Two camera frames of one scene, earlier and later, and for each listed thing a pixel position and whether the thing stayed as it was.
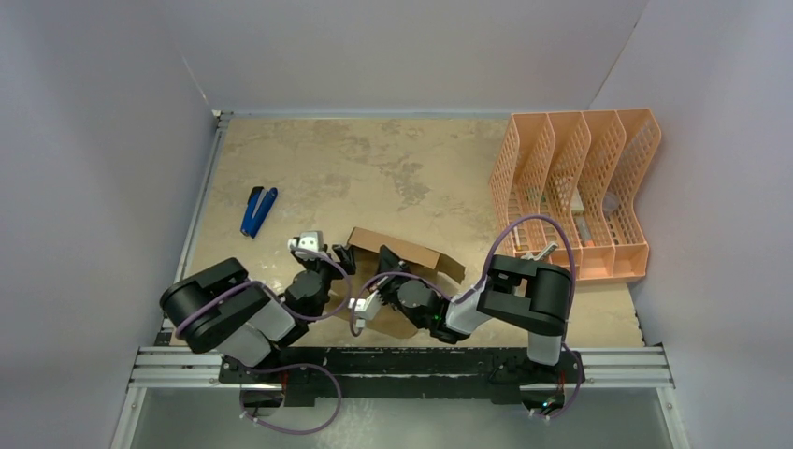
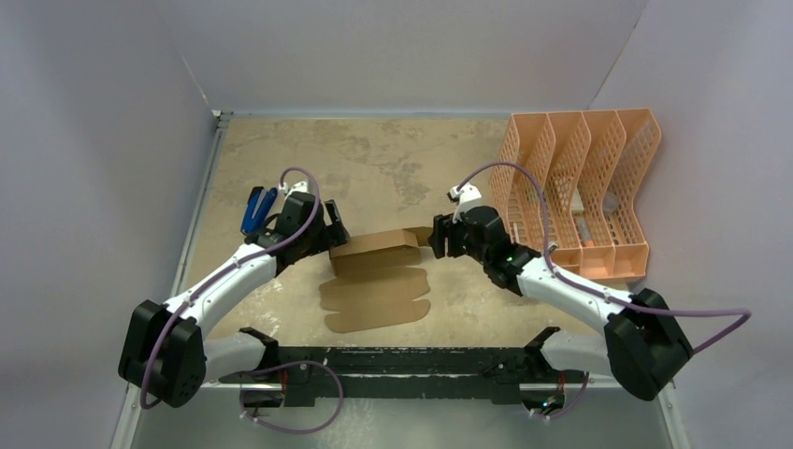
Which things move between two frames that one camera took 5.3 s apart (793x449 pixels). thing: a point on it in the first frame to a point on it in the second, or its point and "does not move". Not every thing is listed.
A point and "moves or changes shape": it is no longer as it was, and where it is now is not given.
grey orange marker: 583,232 does not move
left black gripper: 345,256 to 331,235
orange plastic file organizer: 566,184 does not move
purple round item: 611,201 does not move
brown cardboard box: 433,267 moves or changes shape
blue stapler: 260,202 does not move
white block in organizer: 576,203 does not move
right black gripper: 385,273 to 440,235
